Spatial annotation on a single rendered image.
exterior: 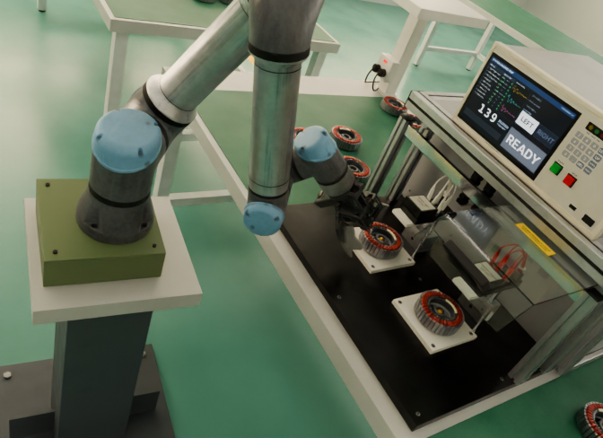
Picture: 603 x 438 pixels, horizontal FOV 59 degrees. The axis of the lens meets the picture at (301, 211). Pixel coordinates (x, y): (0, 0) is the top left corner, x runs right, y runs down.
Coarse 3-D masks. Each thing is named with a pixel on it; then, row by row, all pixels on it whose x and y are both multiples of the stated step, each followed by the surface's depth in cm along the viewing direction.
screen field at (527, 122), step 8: (520, 120) 115; (528, 120) 114; (536, 120) 112; (528, 128) 114; (536, 128) 112; (544, 128) 111; (536, 136) 112; (544, 136) 111; (552, 136) 109; (544, 144) 111; (552, 144) 109
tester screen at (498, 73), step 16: (496, 64) 119; (480, 80) 123; (496, 80) 119; (512, 80) 116; (480, 96) 123; (496, 96) 119; (512, 96) 116; (528, 96) 113; (544, 96) 110; (496, 112) 120; (512, 112) 116; (528, 112) 113; (544, 112) 110; (560, 112) 108; (480, 128) 124; (496, 128) 120; (560, 128) 108; (496, 144) 120
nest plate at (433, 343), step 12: (396, 300) 124; (408, 300) 125; (408, 312) 122; (408, 324) 120; (420, 324) 120; (420, 336) 117; (432, 336) 118; (444, 336) 120; (456, 336) 121; (468, 336) 122; (432, 348) 115; (444, 348) 117
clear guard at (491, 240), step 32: (448, 224) 104; (480, 224) 106; (512, 224) 110; (448, 256) 101; (480, 256) 98; (512, 256) 100; (544, 256) 104; (512, 288) 93; (544, 288) 95; (576, 288) 99
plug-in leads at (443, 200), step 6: (438, 180) 136; (444, 186) 134; (450, 186) 137; (456, 186) 134; (432, 192) 137; (444, 192) 139; (438, 198) 135; (444, 198) 134; (450, 198) 136; (444, 204) 137; (438, 210) 136
